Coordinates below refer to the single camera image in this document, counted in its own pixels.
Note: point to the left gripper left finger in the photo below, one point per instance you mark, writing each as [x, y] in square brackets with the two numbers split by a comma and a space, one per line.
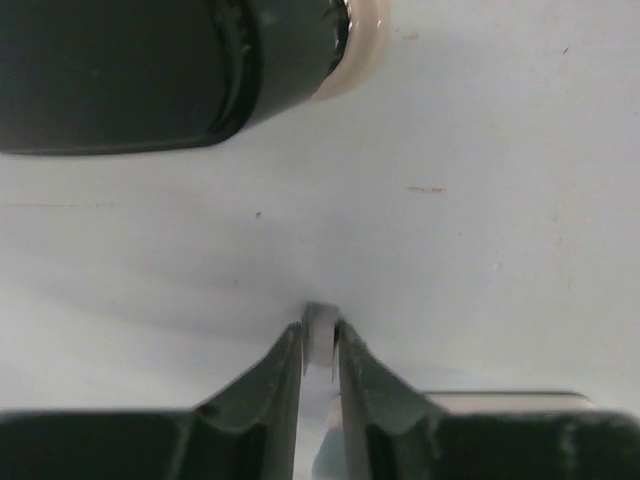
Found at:
[247, 430]

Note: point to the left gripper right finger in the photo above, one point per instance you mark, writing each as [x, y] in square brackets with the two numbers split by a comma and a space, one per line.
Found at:
[392, 431]

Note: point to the beige black stapler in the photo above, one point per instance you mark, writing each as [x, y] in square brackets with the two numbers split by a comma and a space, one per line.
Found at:
[117, 77]

